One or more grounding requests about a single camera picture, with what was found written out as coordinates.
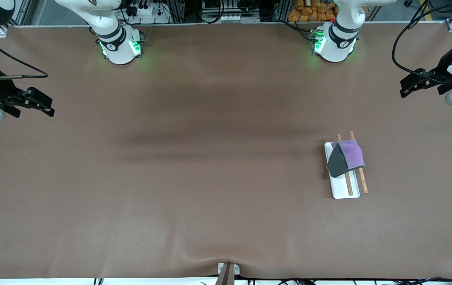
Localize white rack with wooden rods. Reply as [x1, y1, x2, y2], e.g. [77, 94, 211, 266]
[324, 131, 369, 200]

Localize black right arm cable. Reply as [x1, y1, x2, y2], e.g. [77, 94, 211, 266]
[0, 24, 49, 80]

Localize grey and purple towel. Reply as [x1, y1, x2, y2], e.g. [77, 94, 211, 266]
[327, 139, 365, 179]

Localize orange bag pile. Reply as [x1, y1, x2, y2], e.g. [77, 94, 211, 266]
[288, 0, 338, 23]

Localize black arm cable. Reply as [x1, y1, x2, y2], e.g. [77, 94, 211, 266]
[392, 0, 452, 84]
[0, 24, 49, 80]

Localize white power strip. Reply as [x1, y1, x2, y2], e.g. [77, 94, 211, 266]
[129, 0, 164, 17]

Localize brown table cover mat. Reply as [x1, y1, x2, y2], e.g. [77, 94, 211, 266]
[0, 23, 452, 279]

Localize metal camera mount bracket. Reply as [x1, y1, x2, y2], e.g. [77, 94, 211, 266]
[215, 262, 240, 285]

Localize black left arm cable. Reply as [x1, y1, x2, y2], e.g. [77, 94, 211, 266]
[392, 0, 452, 84]

